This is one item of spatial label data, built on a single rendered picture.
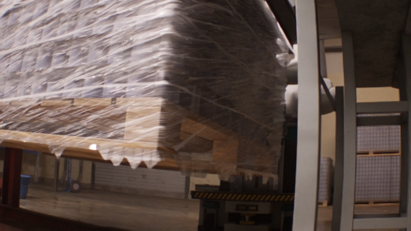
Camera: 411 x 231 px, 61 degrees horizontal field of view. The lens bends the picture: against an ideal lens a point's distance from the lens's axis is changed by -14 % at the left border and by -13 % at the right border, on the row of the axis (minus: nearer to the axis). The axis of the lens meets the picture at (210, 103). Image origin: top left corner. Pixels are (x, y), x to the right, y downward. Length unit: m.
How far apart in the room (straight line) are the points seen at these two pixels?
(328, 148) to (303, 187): 9.21
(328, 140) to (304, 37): 9.20
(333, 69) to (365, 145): 2.82
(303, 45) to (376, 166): 7.50
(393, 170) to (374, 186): 0.52
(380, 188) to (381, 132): 1.15
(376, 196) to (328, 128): 2.64
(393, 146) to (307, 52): 7.53
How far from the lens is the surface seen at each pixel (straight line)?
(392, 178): 8.23
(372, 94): 10.10
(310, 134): 0.71
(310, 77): 0.73
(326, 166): 8.17
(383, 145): 8.22
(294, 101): 2.41
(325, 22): 1.79
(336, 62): 10.35
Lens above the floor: 0.34
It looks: 12 degrees up
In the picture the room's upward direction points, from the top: 3 degrees clockwise
